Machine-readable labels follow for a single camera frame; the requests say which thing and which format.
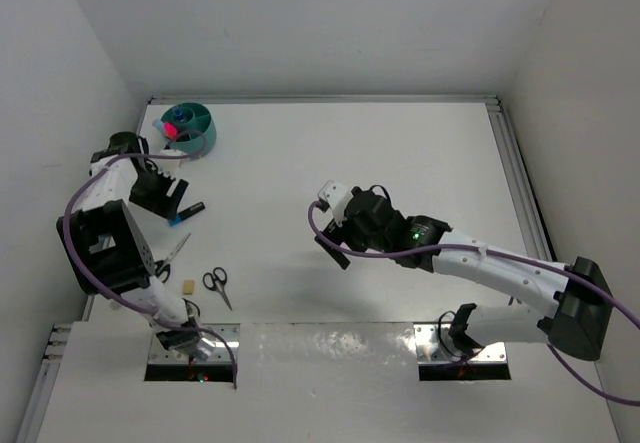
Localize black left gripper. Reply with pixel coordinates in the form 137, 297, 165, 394
129, 163, 186, 221

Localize black pink highlighter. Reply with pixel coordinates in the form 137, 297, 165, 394
163, 122, 180, 141

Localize blue translucent highlighter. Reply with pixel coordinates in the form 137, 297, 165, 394
152, 120, 164, 132

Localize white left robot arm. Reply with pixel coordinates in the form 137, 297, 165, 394
56, 132, 202, 359

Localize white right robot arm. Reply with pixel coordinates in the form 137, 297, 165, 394
310, 181, 613, 361

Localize teal round desk organizer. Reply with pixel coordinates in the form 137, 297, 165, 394
160, 102, 217, 157

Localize large black scissors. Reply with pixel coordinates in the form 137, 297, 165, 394
154, 233, 191, 283

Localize tan eraser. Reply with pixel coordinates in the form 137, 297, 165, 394
182, 280, 195, 295

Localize small black scissors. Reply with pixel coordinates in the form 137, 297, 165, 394
202, 267, 233, 311

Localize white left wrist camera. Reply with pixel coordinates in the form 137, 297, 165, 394
157, 148, 188, 162

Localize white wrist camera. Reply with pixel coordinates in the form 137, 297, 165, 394
317, 180, 353, 227
157, 148, 188, 162

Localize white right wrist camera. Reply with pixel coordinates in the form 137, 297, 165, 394
317, 180, 353, 227

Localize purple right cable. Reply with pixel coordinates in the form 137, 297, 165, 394
307, 200, 640, 407

